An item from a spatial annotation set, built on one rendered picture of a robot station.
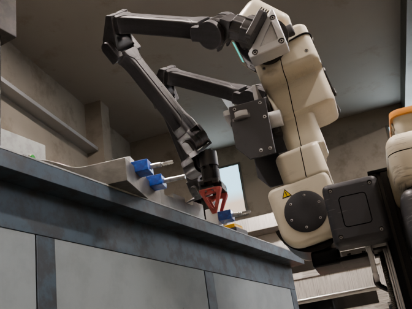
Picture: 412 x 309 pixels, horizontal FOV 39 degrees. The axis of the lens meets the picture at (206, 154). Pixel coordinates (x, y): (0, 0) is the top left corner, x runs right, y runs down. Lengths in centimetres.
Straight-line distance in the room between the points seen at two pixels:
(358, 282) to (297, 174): 553
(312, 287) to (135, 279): 571
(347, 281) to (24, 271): 603
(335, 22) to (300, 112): 739
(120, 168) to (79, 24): 684
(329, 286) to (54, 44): 490
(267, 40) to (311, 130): 26
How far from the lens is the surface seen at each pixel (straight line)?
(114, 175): 128
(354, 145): 1174
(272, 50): 146
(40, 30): 820
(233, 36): 152
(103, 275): 128
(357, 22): 908
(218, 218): 170
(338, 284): 696
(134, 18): 172
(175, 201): 164
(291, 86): 158
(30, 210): 115
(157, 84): 178
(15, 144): 252
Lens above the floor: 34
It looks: 23 degrees up
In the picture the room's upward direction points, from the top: 9 degrees counter-clockwise
